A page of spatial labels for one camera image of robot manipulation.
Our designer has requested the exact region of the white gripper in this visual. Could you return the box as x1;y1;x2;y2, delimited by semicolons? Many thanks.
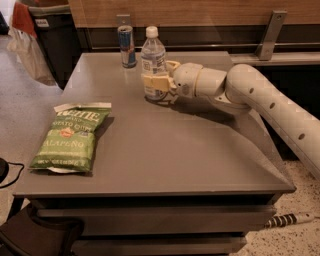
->
142;60;227;98

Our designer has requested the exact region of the clear plastic water bottle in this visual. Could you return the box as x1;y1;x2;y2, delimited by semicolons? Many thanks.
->
140;26;166;101

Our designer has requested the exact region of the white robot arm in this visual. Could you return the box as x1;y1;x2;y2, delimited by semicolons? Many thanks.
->
142;61;320;179

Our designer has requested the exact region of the blue silver energy drink can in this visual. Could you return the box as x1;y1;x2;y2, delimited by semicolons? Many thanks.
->
118;25;137;68

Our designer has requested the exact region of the dark trash bin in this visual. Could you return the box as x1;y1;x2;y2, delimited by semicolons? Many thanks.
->
17;0;82;89

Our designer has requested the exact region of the green jalapeno chips bag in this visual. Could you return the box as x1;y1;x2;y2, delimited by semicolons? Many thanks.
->
30;102;111;173

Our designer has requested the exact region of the white plastic bag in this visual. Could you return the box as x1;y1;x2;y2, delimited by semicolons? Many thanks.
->
7;28;56;86

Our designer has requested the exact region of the grey drawer cabinet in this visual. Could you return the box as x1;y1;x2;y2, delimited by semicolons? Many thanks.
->
28;193;284;256

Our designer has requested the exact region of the red cloth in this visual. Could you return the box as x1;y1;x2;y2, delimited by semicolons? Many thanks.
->
12;2;37;38

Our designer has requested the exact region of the black chair seat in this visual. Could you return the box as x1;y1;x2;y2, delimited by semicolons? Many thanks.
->
0;204;84;256

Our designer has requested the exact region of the metal wall bracket left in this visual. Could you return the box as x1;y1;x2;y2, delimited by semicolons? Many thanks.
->
116;14;131;26

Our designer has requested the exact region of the metal wall bracket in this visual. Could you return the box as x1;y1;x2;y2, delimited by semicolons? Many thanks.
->
255;10;287;61
116;14;131;26

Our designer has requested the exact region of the metal wall bracket right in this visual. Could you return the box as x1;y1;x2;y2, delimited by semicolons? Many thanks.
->
255;10;287;61

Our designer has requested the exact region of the black cable on floor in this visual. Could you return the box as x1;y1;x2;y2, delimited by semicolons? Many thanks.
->
0;157;26;190

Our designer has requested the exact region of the black white striped cable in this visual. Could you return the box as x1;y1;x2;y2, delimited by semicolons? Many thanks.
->
263;211;316;230

